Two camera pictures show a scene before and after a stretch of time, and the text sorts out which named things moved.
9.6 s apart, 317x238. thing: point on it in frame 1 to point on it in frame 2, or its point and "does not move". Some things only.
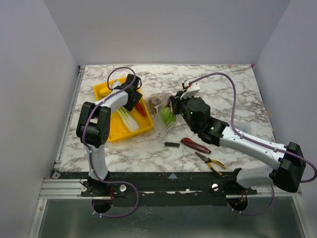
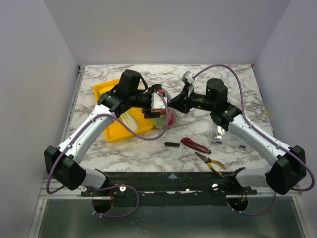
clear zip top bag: x=164 y=118 does not move
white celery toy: x=128 y=119 does not move
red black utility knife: x=190 y=144 does not move
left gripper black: x=130 y=106 to x=147 y=112
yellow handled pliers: x=208 y=160 does not move
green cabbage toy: x=167 y=117 to x=159 y=123
